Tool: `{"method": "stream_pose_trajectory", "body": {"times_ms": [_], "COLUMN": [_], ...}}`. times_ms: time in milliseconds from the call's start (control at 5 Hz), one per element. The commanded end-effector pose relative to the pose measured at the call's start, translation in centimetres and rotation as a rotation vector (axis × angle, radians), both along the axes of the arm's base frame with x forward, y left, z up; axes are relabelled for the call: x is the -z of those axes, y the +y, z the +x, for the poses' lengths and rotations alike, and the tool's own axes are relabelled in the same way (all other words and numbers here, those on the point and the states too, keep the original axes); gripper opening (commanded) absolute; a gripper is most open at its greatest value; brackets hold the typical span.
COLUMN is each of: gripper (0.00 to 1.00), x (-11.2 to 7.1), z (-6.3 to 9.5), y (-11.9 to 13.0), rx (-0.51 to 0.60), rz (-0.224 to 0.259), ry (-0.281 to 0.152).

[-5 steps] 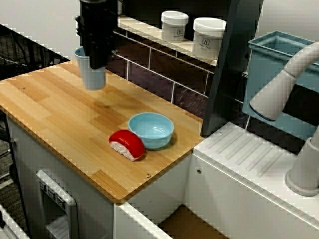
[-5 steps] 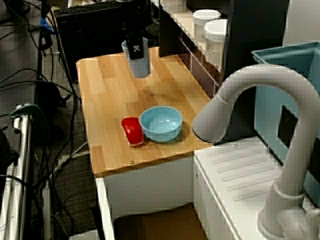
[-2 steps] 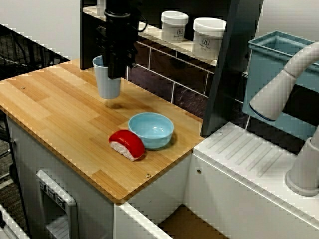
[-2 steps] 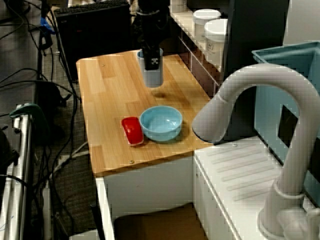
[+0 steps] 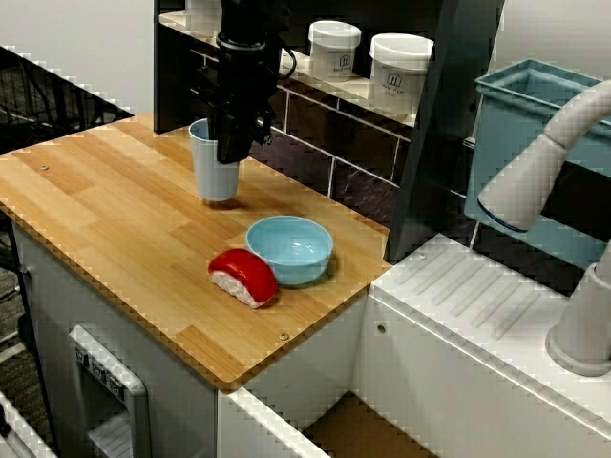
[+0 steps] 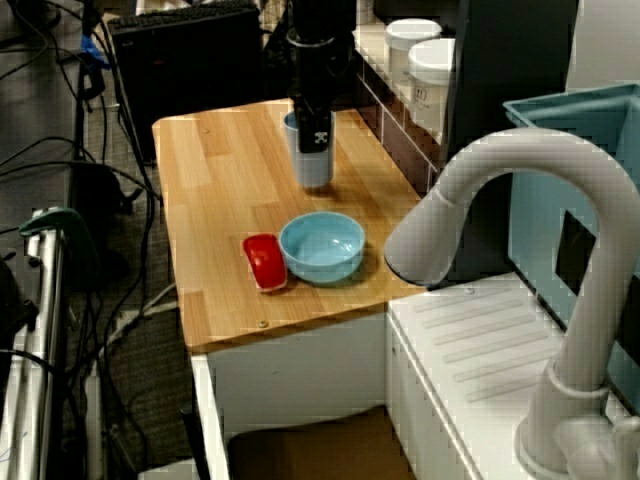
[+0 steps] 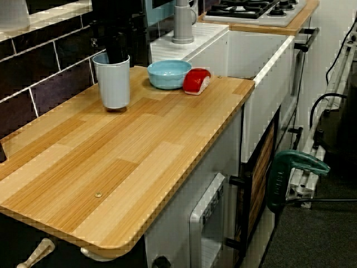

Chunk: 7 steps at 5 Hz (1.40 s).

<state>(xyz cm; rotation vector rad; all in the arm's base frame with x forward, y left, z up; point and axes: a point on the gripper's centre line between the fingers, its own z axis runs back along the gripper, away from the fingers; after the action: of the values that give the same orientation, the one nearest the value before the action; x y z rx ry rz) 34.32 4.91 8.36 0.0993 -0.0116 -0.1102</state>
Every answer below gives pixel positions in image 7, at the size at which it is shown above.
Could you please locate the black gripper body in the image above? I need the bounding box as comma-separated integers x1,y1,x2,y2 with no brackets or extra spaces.
91,0,147,40

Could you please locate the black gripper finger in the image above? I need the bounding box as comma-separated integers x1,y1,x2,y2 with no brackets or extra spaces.
90,35,110,56
107,32,131,65

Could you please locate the light blue plastic cup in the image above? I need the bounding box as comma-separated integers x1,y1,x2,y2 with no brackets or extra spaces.
92,52,131,109

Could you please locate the light blue plastic bowl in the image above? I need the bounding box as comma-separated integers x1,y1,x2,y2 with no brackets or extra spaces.
147,59,192,90

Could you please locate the red toy sushi piece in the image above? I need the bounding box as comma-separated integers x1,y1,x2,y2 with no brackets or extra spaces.
182,68,212,97

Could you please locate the teal plastic bin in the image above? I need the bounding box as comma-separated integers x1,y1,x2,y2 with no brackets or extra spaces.
142,0,178,28

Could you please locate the cream shelf board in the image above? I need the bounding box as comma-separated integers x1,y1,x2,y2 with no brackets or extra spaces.
0,0,93,39

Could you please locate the dark tile backsplash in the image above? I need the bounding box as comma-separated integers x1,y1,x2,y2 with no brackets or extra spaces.
0,12,148,140

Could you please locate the grey toy faucet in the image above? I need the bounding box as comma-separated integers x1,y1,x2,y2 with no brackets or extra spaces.
171,0,199,45

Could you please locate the white toy stove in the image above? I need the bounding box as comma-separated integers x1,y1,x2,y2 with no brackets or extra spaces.
202,0,307,28

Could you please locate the white toy sink unit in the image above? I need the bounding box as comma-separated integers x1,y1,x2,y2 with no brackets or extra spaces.
149,22,296,165

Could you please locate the white toy kitchen cabinet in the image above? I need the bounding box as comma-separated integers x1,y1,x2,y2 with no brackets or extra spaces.
143,107,246,268

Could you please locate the wood pattern cabinet door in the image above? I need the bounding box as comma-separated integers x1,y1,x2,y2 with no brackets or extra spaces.
240,107,281,259

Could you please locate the white toy oven cabinet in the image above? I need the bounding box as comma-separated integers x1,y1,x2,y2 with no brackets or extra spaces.
274,16,315,168

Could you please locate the white wooden peg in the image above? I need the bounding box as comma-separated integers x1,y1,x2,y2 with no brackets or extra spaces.
80,245,125,262
16,237,56,268

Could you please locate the green clamp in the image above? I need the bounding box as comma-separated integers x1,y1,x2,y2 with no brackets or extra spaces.
266,150,332,213

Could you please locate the black round knob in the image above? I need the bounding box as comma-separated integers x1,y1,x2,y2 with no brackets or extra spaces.
152,255,171,268

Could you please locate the dark bulky floor object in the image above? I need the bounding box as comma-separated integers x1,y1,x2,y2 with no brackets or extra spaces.
313,80,357,171

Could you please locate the black oven door handle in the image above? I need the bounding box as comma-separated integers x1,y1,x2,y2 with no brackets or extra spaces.
294,27,321,53

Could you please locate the black floor cable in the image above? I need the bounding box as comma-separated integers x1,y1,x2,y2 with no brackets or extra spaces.
308,93,349,135
325,18,357,84

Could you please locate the aluminium frame rail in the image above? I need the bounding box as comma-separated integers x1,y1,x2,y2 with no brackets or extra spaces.
286,25,357,209

